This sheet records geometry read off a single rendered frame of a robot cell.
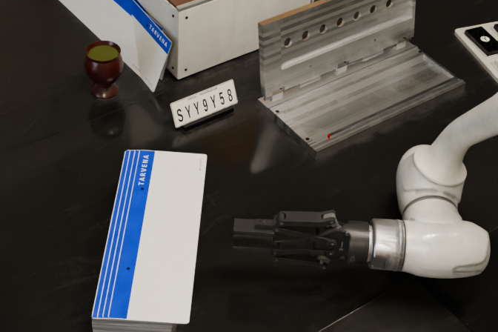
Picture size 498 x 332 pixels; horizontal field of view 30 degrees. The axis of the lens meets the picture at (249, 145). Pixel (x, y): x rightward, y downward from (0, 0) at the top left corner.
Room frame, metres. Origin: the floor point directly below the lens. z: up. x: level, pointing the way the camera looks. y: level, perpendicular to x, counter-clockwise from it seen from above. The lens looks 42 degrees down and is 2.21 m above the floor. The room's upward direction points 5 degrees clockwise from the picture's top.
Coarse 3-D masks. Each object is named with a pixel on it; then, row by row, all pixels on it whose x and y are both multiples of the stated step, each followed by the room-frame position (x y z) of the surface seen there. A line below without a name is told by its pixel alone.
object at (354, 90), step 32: (352, 64) 1.74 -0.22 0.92; (384, 64) 1.75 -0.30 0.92; (416, 64) 1.76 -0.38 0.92; (288, 96) 1.60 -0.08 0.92; (320, 96) 1.61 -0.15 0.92; (352, 96) 1.62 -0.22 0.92; (384, 96) 1.63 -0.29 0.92; (448, 96) 1.67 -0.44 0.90; (288, 128) 1.50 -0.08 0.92; (320, 128) 1.50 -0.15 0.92
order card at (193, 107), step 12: (228, 84) 1.58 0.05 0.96; (192, 96) 1.53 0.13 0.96; (204, 96) 1.54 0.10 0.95; (216, 96) 1.56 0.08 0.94; (228, 96) 1.57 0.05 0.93; (180, 108) 1.50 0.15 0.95; (192, 108) 1.51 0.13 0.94; (204, 108) 1.53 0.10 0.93; (216, 108) 1.54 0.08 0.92; (180, 120) 1.49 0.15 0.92; (192, 120) 1.50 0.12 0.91
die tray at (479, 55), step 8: (480, 24) 1.96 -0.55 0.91; (488, 24) 1.96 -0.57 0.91; (456, 32) 1.92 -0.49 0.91; (464, 32) 1.92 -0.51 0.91; (488, 32) 1.93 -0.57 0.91; (496, 32) 1.93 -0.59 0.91; (464, 40) 1.89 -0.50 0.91; (472, 48) 1.85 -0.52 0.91; (480, 56) 1.82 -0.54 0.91; (488, 56) 1.83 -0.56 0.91; (496, 56) 1.83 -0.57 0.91; (488, 64) 1.79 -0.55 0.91; (488, 72) 1.77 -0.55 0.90; (496, 72) 1.77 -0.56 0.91; (496, 80) 1.74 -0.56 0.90
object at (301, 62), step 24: (336, 0) 1.71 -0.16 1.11; (360, 0) 1.77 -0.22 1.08; (384, 0) 1.81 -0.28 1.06; (408, 0) 1.85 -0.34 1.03; (264, 24) 1.59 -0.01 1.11; (288, 24) 1.64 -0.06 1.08; (312, 24) 1.68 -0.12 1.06; (336, 24) 1.72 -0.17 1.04; (360, 24) 1.76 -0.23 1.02; (384, 24) 1.80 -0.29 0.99; (408, 24) 1.83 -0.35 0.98; (264, 48) 1.58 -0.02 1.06; (288, 48) 1.63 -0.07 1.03; (312, 48) 1.67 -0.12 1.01; (336, 48) 1.70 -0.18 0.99; (360, 48) 1.74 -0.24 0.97; (384, 48) 1.78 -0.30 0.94; (264, 72) 1.57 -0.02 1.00; (288, 72) 1.61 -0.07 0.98; (312, 72) 1.65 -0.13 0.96; (264, 96) 1.57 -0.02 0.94
